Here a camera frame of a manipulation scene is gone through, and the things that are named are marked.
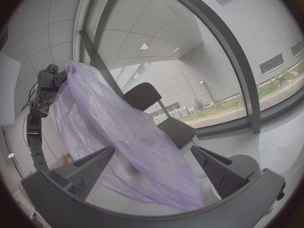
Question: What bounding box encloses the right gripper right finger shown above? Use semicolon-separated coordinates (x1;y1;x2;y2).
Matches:
191;145;256;200

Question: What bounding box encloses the grey padded white chair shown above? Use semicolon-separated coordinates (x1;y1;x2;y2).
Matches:
122;82;197;151

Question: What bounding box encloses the purple plastic bag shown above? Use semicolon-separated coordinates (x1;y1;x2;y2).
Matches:
55;61;205;211

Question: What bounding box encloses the white trash bin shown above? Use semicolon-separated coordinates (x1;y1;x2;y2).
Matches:
210;155;261;200

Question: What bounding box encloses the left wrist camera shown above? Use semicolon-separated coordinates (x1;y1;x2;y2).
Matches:
46;64;60;75

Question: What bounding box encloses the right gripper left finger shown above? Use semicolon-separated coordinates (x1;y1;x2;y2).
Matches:
49;146;116;201

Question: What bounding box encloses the window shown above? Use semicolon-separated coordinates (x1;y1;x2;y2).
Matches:
76;0;304;137

